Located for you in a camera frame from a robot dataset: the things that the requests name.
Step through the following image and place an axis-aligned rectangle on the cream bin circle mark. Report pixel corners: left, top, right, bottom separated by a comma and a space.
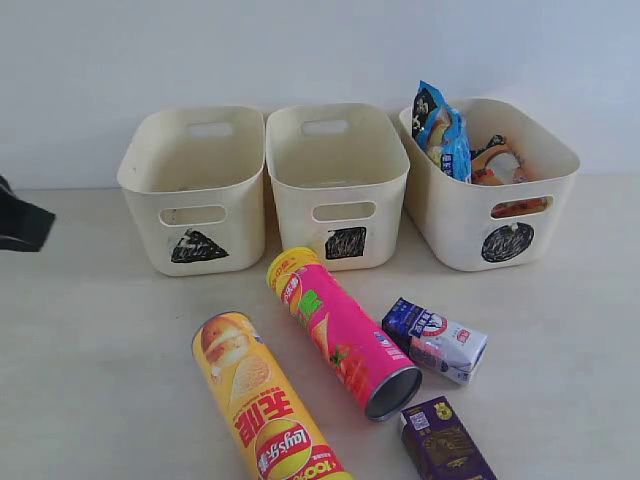
399, 98, 580, 271

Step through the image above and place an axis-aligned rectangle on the cream bin triangle mark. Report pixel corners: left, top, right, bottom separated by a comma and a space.
116, 105, 266, 278

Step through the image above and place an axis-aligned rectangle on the pink chips can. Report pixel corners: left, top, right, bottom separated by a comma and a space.
267, 247, 422, 421

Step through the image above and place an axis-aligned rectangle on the yellow chips can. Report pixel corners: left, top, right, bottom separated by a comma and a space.
192, 312, 353, 479

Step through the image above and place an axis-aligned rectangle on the orange snack packet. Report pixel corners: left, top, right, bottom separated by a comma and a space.
470, 134, 548, 219

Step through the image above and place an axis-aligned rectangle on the purple drink carton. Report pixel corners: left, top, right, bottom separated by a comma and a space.
400, 396, 497, 480

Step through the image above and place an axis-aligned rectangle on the silver blue milk carton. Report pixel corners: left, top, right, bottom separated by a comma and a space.
382, 298, 488, 385

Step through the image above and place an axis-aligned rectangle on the cream bin square mark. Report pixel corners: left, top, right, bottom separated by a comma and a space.
265, 102, 411, 274

